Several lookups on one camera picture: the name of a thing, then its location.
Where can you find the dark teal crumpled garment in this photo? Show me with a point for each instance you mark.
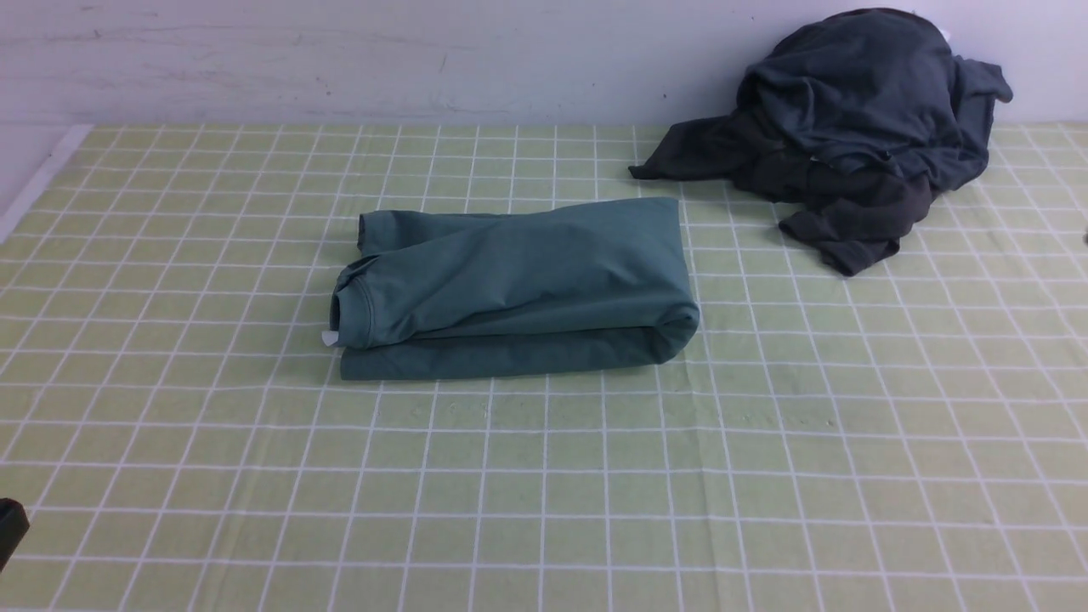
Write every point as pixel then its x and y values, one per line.
pixel 880 88

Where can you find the green long-sleeve top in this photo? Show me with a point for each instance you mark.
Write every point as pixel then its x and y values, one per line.
pixel 445 296

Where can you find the green checkered tablecloth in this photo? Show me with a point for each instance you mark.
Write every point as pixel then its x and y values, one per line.
pixel 912 439

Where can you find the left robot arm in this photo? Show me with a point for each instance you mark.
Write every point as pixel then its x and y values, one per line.
pixel 14 524

